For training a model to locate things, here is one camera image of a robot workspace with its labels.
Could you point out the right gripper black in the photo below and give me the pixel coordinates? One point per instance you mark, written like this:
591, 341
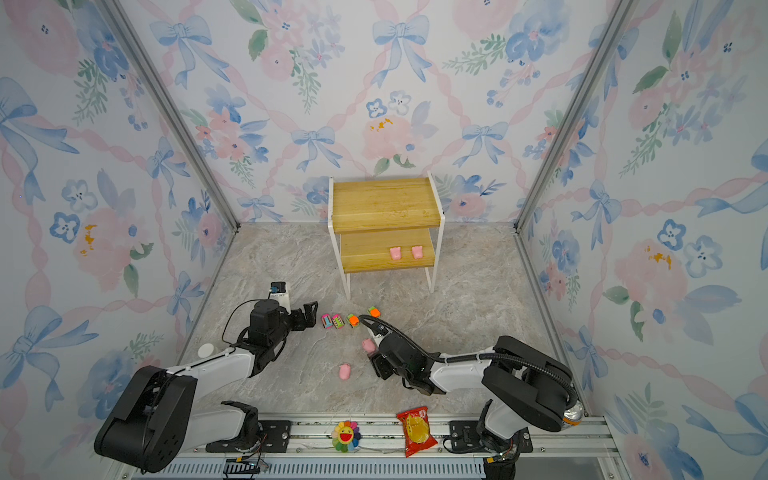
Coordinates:
379, 366

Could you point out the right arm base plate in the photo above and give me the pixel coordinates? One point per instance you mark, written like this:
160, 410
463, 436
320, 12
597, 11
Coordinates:
470, 437

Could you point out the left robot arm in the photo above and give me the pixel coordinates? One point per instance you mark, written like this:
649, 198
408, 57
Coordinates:
153, 420

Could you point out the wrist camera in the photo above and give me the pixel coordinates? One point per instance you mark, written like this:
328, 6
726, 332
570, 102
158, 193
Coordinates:
279, 292
378, 333

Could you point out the aluminium corner post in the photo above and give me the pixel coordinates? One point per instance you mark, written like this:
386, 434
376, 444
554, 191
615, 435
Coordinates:
606, 48
117, 19

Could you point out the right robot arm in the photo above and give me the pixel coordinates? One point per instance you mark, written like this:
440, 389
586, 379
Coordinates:
526, 389

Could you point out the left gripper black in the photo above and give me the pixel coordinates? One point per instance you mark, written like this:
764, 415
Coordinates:
310, 318

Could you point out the orange drink can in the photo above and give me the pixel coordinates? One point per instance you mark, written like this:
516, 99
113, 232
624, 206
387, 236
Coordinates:
574, 415

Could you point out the wooden two-tier shelf white frame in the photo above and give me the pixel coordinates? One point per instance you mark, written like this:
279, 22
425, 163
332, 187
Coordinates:
367, 218

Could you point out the red snack bag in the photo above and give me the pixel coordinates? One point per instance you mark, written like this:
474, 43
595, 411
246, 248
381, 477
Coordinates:
417, 432

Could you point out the pink green toy car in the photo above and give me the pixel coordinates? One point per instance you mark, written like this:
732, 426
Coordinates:
337, 321

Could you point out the left aluminium corner post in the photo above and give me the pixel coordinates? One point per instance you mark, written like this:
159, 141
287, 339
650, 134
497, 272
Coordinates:
117, 19

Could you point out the aluminium front rail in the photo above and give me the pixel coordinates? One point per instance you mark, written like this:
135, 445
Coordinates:
587, 451

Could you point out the rainbow smiling flower toy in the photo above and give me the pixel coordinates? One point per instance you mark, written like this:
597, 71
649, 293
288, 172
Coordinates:
346, 436

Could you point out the green orange mixer toy truck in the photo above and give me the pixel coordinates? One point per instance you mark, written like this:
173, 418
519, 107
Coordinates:
353, 320

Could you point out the right aluminium corner post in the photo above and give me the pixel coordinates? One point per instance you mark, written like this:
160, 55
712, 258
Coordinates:
606, 48

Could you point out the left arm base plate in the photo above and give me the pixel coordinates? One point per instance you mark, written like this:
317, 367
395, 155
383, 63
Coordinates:
270, 436

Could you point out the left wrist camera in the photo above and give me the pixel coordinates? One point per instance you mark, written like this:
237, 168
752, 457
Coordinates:
279, 292

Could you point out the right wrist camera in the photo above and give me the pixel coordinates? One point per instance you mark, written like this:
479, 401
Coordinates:
378, 333

